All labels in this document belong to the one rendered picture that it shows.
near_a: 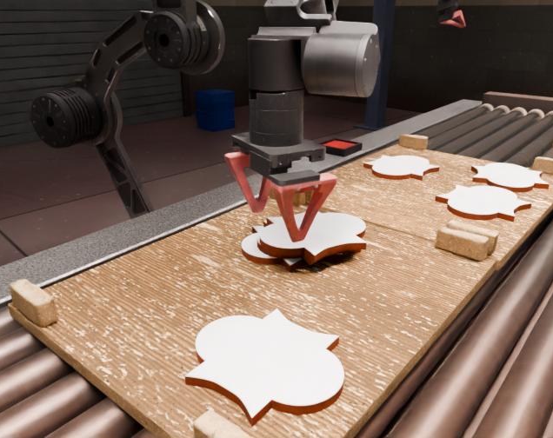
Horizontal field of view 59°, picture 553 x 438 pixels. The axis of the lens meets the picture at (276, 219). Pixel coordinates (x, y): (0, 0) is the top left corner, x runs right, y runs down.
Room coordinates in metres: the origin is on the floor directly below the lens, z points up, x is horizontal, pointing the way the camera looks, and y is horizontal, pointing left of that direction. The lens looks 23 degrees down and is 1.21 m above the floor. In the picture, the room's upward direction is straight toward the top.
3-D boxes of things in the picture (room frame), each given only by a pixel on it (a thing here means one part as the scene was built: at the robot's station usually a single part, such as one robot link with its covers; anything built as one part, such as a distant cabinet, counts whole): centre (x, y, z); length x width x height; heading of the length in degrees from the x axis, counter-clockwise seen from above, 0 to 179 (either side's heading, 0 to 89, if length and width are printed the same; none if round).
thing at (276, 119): (0.51, 0.00, 1.10); 0.10 x 0.07 x 0.07; 28
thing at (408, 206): (0.77, -0.26, 0.93); 0.41 x 0.35 x 0.02; 139
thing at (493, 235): (0.54, -0.24, 0.95); 0.06 x 0.02 x 0.03; 49
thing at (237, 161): (0.54, 0.02, 1.02); 0.07 x 0.07 x 0.09; 28
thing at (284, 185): (0.48, -0.02, 1.02); 0.07 x 0.07 x 0.09; 28
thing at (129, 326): (0.46, 0.01, 0.93); 0.41 x 0.35 x 0.02; 140
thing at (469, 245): (0.52, -0.22, 0.95); 0.06 x 0.02 x 0.03; 50
